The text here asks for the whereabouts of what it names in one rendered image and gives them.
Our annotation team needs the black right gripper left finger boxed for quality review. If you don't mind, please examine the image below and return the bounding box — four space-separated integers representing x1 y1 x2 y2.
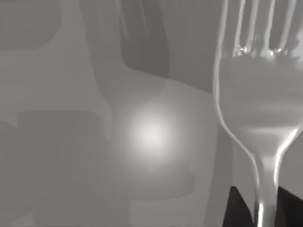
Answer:
223 185 256 227

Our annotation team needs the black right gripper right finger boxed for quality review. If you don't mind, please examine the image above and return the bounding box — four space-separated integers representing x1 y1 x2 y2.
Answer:
274 186 303 227

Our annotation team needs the silver metal fork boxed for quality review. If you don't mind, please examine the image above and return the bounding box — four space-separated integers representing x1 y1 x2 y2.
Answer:
212 0 303 227

